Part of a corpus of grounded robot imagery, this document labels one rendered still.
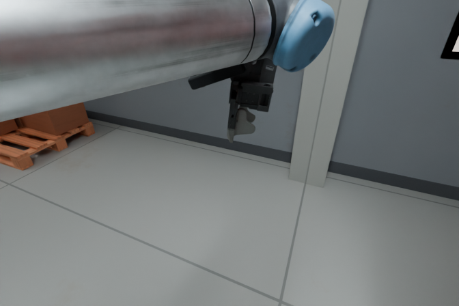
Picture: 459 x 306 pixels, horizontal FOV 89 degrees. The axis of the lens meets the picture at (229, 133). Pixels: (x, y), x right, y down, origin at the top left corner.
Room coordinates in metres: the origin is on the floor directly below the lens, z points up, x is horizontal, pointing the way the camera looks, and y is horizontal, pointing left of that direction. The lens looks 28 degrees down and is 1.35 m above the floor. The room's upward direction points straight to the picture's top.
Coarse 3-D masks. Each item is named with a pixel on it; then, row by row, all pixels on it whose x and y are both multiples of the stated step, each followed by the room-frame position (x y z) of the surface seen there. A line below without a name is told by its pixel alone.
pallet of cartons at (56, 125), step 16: (48, 112) 2.23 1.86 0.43; (64, 112) 2.37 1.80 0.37; (80, 112) 2.52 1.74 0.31; (0, 128) 2.26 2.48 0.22; (16, 128) 2.38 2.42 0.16; (32, 128) 2.39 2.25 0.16; (48, 128) 2.26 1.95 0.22; (64, 128) 2.32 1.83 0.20; (80, 128) 2.45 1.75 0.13; (0, 144) 2.05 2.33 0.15; (32, 144) 2.05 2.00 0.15; (48, 144) 2.09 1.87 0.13; (64, 144) 2.22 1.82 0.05; (0, 160) 1.96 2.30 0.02; (16, 160) 1.81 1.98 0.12
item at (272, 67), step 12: (264, 60) 0.44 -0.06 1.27; (252, 72) 0.45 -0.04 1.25; (264, 72) 0.44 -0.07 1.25; (240, 84) 0.44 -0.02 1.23; (252, 84) 0.43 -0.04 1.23; (264, 84) 0.44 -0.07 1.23; (240, 96) 0.43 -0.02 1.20; (252, 96) 0.44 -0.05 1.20; (264, 96) 0.44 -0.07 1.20; (252, 108) 0.44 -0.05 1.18; (264, 108) 0.43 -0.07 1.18
